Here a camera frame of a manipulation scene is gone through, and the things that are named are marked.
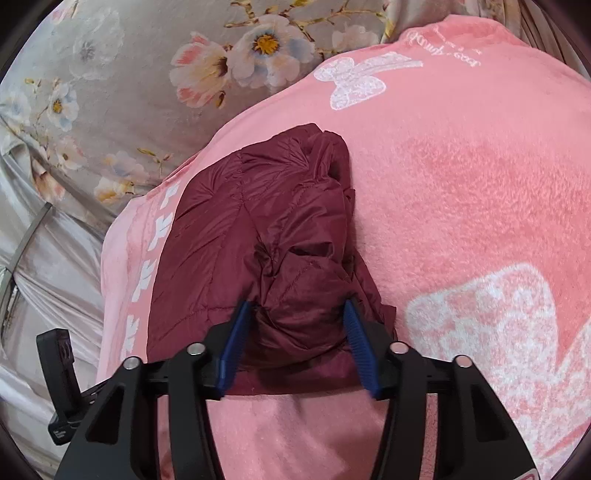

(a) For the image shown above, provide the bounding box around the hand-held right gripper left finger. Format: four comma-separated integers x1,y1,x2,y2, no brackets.
54,300,256,480

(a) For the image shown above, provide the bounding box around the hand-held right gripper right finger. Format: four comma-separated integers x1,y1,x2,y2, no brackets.
342,298,539,480

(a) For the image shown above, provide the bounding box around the maroon puffer jacket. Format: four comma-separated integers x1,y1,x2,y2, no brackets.
147,122,399,398

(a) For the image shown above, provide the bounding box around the silver satin cloth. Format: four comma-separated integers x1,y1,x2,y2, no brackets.
0,138,122,480

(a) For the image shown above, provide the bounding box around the grey metal bar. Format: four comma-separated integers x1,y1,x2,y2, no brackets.
8,203,54,269

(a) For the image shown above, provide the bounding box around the pink fleece blanket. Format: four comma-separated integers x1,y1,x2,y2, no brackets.
95,14,591,480

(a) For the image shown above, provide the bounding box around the grey floral bed sheet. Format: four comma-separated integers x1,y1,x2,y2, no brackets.
0,0,527,223

